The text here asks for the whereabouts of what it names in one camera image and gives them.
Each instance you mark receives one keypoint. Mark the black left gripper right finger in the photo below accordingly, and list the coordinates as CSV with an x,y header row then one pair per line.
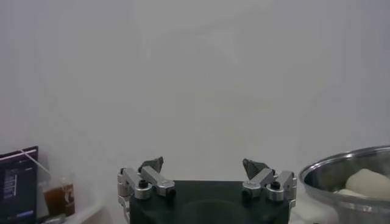
x,y
259,179

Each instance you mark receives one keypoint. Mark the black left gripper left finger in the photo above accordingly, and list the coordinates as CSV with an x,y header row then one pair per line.
x,y
158,182

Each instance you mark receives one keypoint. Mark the white steamed baozi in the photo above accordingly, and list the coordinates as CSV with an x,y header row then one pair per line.
x,y
368,184

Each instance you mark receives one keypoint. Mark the perforated stainless steel steamer basket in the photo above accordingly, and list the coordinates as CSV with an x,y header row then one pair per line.
x,y
326,173

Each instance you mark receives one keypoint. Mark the white side table with drink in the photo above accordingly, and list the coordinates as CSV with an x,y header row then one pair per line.
x,y
85,216

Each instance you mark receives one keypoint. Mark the iced coffee plastic cup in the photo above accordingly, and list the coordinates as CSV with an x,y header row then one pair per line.
x,y
59,198

